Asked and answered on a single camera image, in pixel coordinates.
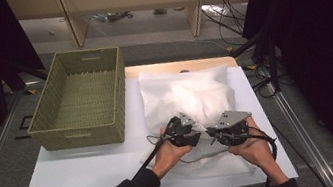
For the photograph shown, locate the green woven basket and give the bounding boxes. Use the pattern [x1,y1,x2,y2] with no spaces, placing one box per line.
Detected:
[15,42,138,158]

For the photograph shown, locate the hand-held gripper black cable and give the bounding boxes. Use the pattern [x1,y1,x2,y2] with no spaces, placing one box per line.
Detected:
[248,122,286,187]
[123,118,183,182]

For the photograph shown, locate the blue and black clutter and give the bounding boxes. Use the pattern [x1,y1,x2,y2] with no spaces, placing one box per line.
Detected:
[88,8,135,27]

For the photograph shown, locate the person's right hand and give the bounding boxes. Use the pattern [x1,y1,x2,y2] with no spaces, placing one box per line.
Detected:
[222,112,281,179]

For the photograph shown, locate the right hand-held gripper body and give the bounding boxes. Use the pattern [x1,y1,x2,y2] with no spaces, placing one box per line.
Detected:
[214,107,257,149]

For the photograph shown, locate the light wooden board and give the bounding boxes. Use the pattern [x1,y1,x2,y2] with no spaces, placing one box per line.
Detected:
[123,49,239,85]

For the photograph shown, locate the clear plastic bag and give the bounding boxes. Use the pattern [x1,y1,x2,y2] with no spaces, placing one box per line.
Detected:
[200,0,229,21]

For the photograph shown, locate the bundle of black floor cables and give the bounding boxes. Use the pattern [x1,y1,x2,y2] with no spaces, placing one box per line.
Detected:
[198,0,249,44]

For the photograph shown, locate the white cloth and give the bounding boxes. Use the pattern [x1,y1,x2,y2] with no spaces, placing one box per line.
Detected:
[125,55,260,187]

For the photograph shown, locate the person's left hand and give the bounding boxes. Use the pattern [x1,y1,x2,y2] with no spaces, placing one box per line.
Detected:
[145,123,198,182]

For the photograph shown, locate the right hand-held gripper black cable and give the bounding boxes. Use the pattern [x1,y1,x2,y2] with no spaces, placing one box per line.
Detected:
[248,122,286,187]

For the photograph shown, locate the white garment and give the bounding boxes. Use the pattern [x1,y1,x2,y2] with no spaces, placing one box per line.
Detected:
[166,71,237,131]

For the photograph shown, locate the black cables by stand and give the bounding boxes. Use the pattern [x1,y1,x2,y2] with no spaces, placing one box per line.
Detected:
[243,58,281,103]

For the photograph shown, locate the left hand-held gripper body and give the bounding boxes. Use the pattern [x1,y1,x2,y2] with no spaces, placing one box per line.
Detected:
[162,110,203,151]

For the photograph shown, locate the left hand-held gripper black cable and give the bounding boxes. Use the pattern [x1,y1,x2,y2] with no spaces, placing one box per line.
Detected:
[123,118,183,182]

